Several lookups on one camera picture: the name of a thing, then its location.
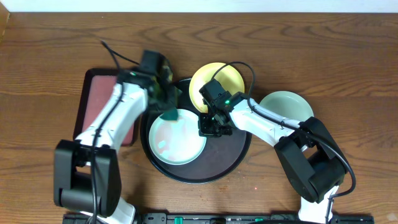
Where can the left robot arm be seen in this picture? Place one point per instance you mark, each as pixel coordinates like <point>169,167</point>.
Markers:
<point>86,170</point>

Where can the light green plate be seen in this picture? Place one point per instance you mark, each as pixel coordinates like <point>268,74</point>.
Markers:
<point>288,104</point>
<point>176,142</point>

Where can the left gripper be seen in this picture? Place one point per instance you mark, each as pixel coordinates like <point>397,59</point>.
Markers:
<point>166,101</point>

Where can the green sponge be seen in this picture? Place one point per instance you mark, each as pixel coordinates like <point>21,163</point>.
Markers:
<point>170,115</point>

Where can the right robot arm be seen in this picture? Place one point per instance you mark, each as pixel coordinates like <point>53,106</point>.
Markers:
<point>313,163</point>

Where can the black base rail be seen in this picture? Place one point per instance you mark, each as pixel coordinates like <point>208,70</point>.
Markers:
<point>162,218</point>

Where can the light green plate front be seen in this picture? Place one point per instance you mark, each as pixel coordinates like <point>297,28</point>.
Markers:
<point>176,142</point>

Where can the rectangular black red tray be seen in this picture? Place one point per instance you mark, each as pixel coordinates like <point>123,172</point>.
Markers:
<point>97,89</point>

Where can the round black serving tray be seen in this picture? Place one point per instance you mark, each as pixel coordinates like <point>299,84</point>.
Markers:
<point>219,157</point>

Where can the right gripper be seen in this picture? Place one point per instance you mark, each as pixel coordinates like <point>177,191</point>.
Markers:
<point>204,130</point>

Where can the yellow plate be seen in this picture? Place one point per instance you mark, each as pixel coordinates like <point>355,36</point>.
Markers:
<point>229,78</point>

